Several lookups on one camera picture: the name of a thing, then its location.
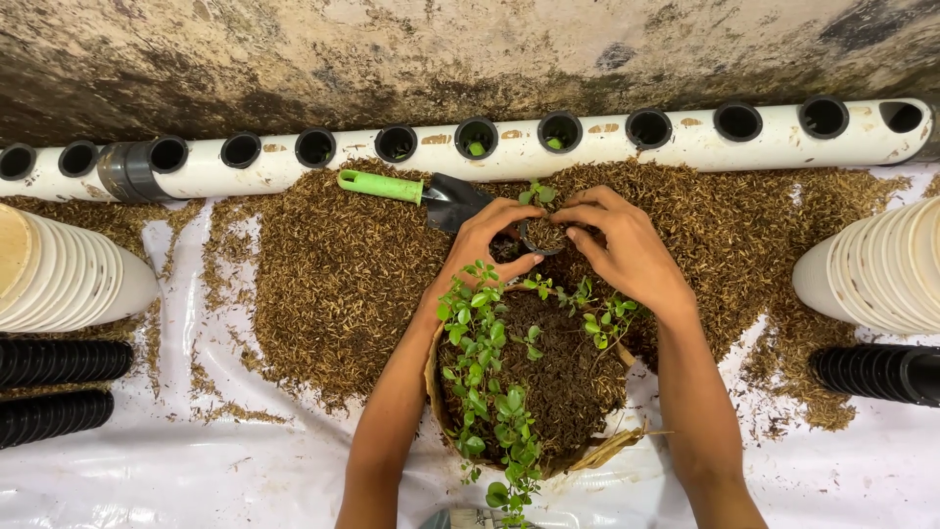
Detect stack of white cups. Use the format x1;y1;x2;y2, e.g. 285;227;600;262
792;194;940;337
0;203;160;334

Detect row of black net cups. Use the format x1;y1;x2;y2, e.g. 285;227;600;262
0;94;851;182

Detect long white plastic pipe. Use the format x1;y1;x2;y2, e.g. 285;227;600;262
0;96;936;204

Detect dark soil in basket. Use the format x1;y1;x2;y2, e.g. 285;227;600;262
439;290;631;465

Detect grey pipe coupling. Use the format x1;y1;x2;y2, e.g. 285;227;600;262
97;139;179;204

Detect person's right hand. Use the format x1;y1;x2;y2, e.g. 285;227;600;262
551;185;699;318

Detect person's grey clothing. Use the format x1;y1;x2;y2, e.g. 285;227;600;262
419;507;546;529

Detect stack of black net pots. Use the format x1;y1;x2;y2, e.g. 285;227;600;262
0;388;116;451
808;343;940;409
0;337;135;391

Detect brown dried leaf basket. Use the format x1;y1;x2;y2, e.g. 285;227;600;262
423;282;649;480

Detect person's left hand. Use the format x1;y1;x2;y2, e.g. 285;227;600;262
428;197;550;310

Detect green seedling with small leaves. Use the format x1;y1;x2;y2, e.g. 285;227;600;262
517;180;558;210

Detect cluster of green seedlings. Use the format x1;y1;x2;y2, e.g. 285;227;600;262
436;259;641;529

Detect heap of brown husk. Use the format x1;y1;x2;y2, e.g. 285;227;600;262
0;157;913;434

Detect white plastic sheet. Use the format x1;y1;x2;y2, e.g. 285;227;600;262
0;162;940;529

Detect green handled black trowel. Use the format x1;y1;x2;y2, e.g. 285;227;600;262
337;169;495;235

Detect small black net pot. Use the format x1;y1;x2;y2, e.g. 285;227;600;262
517;216;571;257

